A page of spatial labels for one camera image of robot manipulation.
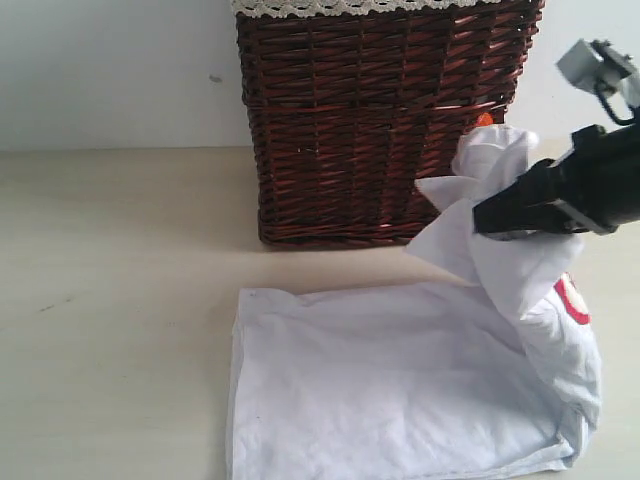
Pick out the white t-shirt red patch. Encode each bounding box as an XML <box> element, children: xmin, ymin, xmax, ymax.
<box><xmin>226</xmin><ymin>124</ymin><xmax>602</xmax><ymax>479</ymax></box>

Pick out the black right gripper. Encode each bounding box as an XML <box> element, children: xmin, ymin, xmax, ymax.
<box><xmin>473</xmin><ymin>124</ymin><xmax>639</xmax><ymax>239</ymax></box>

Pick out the dark brown wicker basket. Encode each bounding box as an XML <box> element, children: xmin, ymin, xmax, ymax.
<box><xmin>233</xmin><ymin>1</ymin><xmax>544</xmax><ymax>248</ymax></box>

